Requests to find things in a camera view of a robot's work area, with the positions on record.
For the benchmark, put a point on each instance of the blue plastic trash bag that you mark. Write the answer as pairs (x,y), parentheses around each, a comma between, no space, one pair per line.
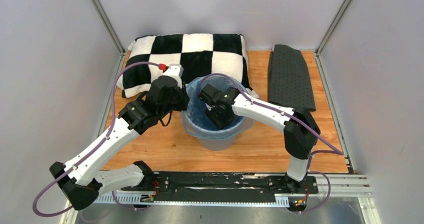
(195,110)

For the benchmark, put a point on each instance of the aluminium frame rail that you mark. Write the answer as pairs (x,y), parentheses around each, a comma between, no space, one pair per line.
(329,186)

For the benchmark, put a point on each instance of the left aluminium corner post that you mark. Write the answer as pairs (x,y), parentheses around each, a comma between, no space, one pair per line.
(108,25)

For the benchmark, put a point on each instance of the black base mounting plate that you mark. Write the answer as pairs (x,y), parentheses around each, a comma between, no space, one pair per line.
(224,187)

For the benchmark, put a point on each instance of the dark grey perforated mat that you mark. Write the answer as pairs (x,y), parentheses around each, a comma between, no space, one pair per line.
(289,82)

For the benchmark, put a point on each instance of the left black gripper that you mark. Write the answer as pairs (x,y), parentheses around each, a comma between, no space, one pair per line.
(184,98)

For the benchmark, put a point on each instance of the black white checkered pillow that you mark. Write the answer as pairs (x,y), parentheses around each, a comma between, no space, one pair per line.
(199,54)

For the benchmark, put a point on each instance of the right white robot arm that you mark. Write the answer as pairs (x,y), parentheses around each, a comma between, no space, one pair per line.
(300,130)

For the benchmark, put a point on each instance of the right aluminium corner post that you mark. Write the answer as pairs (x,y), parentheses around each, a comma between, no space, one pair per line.
(333,25)

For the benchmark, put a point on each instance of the aluminium corner post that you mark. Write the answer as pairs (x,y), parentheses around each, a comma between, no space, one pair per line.
(108,25)
(333,25)

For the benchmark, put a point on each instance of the grey plastic trash bin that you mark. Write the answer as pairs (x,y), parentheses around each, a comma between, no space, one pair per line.
(215,139)

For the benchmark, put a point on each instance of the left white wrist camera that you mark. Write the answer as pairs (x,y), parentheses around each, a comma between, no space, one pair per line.
(175,71)

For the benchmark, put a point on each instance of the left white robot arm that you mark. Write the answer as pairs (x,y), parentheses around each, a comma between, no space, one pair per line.
(81,179)

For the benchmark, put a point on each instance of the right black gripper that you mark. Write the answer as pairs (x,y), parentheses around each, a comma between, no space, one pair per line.
(220,124)

